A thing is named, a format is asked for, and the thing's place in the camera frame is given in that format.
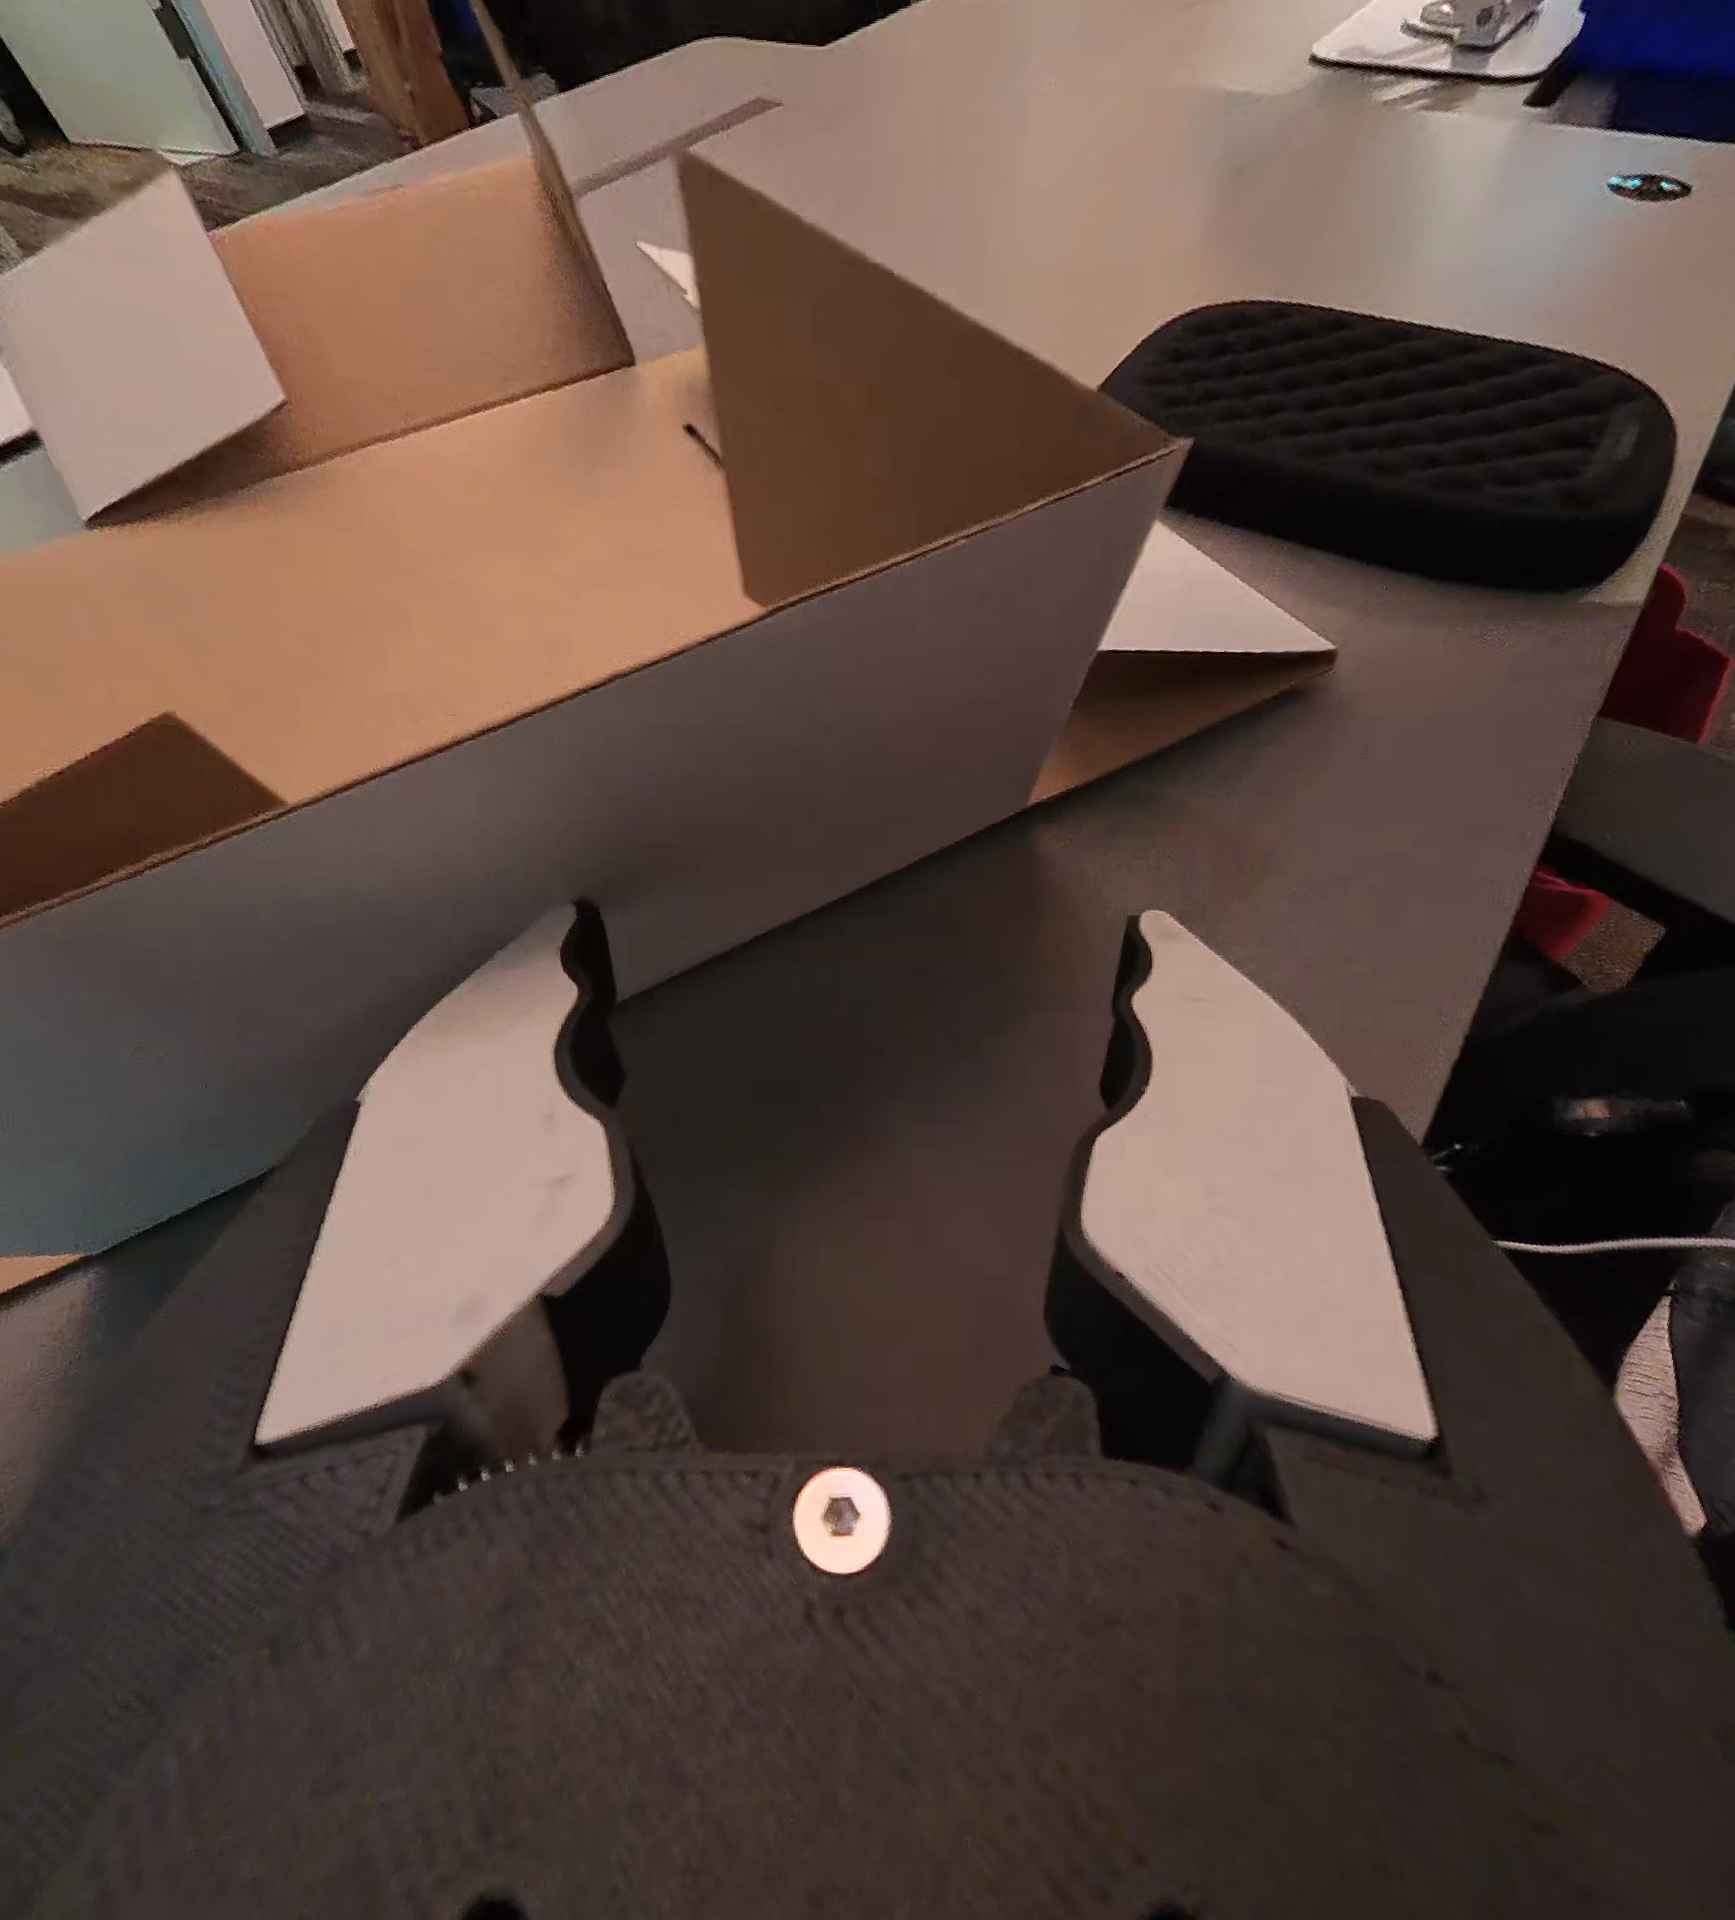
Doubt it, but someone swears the white and brown cardboard box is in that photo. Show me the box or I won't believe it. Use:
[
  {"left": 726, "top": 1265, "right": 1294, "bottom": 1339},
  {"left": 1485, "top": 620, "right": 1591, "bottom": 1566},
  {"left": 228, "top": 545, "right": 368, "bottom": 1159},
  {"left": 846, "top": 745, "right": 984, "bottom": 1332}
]
[{"left": 0, "top": 0, "right": 1342, "bottom": 1339}]

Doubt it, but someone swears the red fabric piece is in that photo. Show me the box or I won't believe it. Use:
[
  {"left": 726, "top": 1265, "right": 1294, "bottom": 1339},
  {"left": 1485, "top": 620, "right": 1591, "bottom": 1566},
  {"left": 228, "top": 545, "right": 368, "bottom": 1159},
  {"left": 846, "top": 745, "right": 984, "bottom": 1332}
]
[{"left": 1519, "top": 563, "right": 1735, "bottom": 966}]

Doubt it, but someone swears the blue fabric object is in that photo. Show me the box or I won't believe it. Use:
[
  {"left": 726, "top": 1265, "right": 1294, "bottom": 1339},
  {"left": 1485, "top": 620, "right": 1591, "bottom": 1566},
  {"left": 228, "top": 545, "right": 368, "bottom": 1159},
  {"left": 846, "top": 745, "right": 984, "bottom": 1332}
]
[{"left": 1569, "top": 0, "right": 1735, "bottom": 149}]

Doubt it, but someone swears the wooden post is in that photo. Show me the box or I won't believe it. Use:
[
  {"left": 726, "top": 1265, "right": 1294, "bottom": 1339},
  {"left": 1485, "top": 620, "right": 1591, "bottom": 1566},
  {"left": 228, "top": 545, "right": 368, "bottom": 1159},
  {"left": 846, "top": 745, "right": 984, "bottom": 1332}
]
[{"left": 342, "top": 0, "right": 472, "bottom": 144}]

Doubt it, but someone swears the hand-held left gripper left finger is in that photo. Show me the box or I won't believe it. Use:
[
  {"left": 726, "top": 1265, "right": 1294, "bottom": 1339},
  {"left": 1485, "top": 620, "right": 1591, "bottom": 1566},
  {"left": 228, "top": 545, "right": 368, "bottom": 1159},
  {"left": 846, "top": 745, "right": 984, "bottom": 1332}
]
[{"left": 256, "top": 900, "right": 674, "bottom": 1470}]

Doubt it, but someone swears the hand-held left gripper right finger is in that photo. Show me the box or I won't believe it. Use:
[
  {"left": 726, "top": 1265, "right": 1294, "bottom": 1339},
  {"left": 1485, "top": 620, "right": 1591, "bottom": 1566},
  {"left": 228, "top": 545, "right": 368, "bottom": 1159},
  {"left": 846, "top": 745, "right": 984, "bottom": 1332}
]
[{"left": 1044, "top": 906, "right": 1442, "bottom": 1484}]

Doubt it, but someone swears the thin white cord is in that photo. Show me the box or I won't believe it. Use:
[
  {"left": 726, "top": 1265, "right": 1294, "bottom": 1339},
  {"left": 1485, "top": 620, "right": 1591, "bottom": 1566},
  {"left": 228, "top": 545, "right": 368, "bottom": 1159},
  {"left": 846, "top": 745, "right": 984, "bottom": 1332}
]
[{"left": 1493, "top": 1233, "right": 1735, "bottom": 1260}]

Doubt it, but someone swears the white cabinet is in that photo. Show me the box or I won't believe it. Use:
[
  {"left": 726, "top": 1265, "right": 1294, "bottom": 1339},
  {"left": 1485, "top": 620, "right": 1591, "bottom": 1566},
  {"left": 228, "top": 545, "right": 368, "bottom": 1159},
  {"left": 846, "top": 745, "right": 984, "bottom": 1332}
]
[{"left": 0, "top": 0, "right": 306, "bottom": 161}]

